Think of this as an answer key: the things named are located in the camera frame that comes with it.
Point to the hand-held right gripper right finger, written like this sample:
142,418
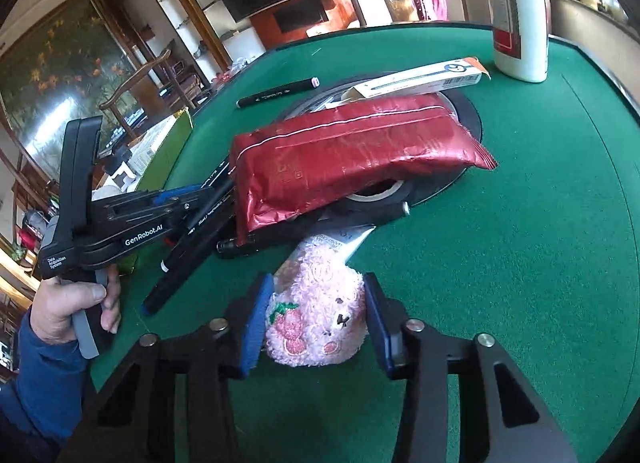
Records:
380,328

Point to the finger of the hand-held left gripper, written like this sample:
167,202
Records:
172,195
187,218

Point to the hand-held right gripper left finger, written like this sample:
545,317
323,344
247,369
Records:
257,323

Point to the black marker blue cap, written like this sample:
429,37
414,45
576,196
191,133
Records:
185,263

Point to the pink plush toy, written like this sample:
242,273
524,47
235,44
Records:
320,313

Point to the thick black gel pen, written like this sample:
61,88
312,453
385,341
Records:
360,220

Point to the black marker pink caps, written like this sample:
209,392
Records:
275,94

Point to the red foil packet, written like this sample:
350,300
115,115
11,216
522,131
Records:
350,153

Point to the person's left forearm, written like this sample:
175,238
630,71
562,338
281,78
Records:
45,383

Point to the person's left hand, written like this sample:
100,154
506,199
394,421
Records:
65,303

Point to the wooden armchair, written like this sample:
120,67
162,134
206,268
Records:
131,84

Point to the black tape roll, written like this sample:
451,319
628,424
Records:
385,200

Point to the framed flower painting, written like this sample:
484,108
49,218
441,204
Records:
50,73

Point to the round table control panel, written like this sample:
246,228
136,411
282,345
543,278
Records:
467,115

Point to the long white box orange end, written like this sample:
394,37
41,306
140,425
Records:
415,79

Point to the red wooden tv cabinet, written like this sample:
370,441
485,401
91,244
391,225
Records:
340,3

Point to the large white bottle red label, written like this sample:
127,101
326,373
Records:
530,18

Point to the wooden wall shelf unit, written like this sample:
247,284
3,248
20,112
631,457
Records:
190,13

